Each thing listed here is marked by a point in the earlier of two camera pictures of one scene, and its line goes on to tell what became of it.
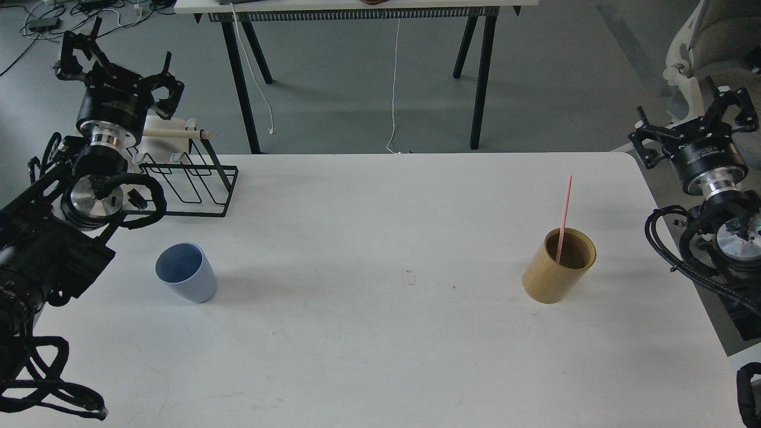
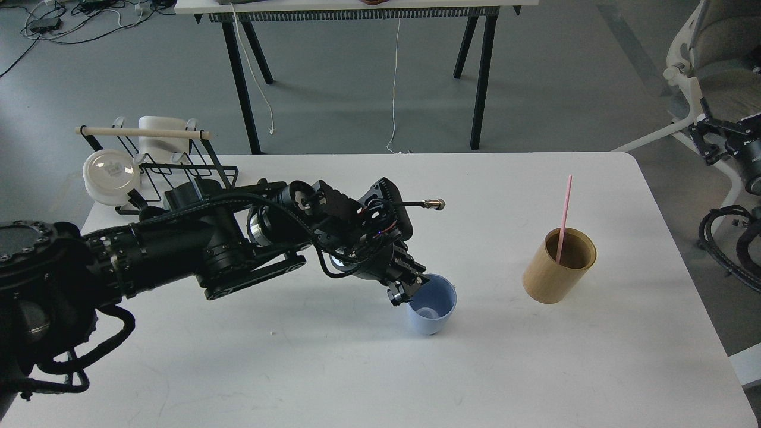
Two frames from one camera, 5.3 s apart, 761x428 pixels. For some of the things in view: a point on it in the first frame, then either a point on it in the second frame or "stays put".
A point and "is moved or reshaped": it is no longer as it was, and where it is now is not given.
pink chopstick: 565,207 stays put
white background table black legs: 242,12 stays put
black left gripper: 115,104 to 365,234
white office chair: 720,39 stays put
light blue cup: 186,267 is moved or reshaped
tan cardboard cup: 546,282 stays put
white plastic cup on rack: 160,148 stays put
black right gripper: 707,159 to 712,140
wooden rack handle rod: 176,133 stays put
